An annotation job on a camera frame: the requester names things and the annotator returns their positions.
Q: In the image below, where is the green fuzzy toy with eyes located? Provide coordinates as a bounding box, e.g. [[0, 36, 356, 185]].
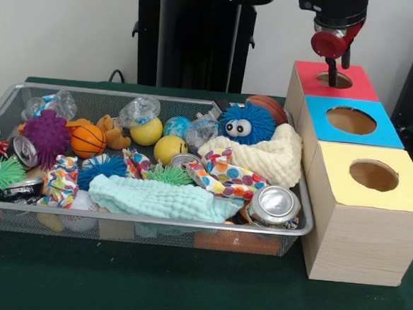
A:
[[0, 156, 28, 191]]

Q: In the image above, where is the mint green cloth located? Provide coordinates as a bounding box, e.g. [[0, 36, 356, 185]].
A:
[[86, 173, 244, 226]]

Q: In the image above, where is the black cable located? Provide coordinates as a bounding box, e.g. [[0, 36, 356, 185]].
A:
[[107, 69, 129, 84]]

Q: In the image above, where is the orange toy basketball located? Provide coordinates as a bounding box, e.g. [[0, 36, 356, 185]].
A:
[[69, 122, 109, 161]]

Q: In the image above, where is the cream knit cloth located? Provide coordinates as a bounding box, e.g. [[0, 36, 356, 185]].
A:
[[195, 117, 306, 190]]

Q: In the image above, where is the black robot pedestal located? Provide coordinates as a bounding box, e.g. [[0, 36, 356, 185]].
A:
[[121, 0, 277, 96]]

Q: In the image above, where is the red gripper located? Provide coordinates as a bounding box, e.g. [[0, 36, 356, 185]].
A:
[[306, 17, 366, 91]]

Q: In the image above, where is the silver drink can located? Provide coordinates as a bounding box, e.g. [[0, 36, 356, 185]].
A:
[[245, 183, 303, 229]]

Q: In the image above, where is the yellow smiley ball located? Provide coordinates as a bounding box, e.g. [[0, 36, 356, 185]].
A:
[[152, 134, 190, 168]]

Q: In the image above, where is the polka dot cloth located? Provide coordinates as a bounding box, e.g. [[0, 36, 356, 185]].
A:
[[180, 143, 272, 202]]

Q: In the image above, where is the shallow silver mesh bin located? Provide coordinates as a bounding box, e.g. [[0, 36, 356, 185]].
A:
[[0, 80, 322, 259]]

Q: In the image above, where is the wooden box with three holes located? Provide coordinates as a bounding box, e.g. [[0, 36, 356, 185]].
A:
[[272, 59, 413, 288]]

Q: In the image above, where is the purple spiky ball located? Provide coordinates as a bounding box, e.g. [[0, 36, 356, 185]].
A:
[[21, 108, 74, 171]]

